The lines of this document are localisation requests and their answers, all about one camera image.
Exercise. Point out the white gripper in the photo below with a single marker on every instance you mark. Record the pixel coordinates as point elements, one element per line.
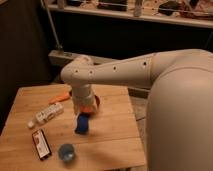
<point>84,99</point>

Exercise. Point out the blue ceramic cup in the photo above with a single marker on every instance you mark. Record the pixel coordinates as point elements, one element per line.
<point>66,152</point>

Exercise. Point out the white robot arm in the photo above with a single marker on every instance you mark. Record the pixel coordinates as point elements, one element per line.
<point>179,110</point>

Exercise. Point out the red ceramic bowl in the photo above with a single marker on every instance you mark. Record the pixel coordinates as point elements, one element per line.
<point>97,102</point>

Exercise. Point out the orange toy carrot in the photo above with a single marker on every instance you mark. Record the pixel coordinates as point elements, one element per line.
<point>60,98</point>

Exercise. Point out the blue sponge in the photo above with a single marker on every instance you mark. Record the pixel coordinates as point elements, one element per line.
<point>82,124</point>

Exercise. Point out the white baseboard ledge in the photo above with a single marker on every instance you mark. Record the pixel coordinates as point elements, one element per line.
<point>61,59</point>

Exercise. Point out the metal lamp pole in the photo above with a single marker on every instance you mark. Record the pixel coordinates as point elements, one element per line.
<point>58,45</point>

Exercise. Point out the wooden table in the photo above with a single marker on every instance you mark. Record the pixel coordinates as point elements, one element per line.
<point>113,140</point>

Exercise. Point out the black red white box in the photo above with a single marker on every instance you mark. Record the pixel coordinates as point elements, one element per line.
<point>41,144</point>

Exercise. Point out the cluttered white shelf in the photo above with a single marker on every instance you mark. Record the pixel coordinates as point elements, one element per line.
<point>194,13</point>

